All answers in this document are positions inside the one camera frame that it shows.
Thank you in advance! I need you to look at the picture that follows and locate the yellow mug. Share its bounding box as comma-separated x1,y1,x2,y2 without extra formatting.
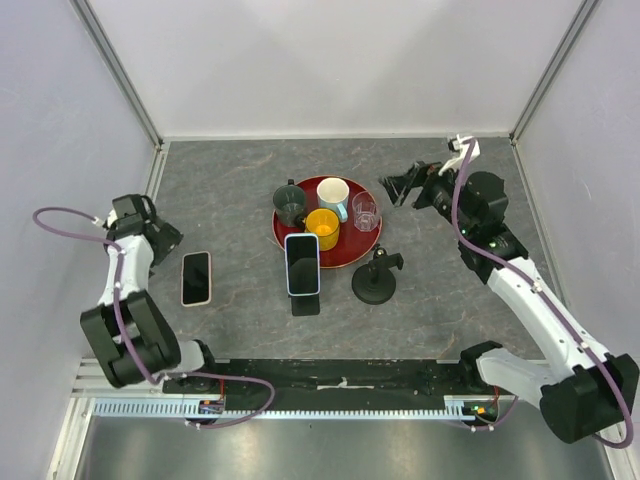
305,208,341,252

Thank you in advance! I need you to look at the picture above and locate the beige case phone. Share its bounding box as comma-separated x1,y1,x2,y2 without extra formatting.
181,251,212,307

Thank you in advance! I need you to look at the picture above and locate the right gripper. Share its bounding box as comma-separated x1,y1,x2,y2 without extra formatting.
380,157,476,236

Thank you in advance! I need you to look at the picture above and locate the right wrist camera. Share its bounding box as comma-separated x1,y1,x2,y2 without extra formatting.
438,134,481,176

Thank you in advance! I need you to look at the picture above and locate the clear glass cup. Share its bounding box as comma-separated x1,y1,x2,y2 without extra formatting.
352,191,380,232

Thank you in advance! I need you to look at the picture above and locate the black folding phone stand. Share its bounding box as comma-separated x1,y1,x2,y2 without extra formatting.
290,295,320,316

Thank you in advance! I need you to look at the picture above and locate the slotted cable duct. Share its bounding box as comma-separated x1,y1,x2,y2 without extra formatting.
93,398,475,421

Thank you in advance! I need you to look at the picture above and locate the dark green mug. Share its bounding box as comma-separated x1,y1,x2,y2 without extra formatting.
272,179,307,228

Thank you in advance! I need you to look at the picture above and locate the light blue mug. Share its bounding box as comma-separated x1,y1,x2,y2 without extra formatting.
316,177,350,223

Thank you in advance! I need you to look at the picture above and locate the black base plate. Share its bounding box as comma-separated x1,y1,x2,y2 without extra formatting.
162,357,521,414

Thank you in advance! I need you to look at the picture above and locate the blue case phone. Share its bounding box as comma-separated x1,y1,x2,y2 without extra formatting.
284,233,320,297

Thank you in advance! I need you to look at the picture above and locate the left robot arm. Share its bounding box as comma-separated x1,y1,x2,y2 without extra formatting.
80,194,220,393

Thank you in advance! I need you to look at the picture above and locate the black round-base phone stand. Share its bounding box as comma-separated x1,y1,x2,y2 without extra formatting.
351,244,404,305

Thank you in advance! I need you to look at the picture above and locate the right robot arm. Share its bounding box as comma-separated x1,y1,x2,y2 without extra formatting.
379,162,639,448

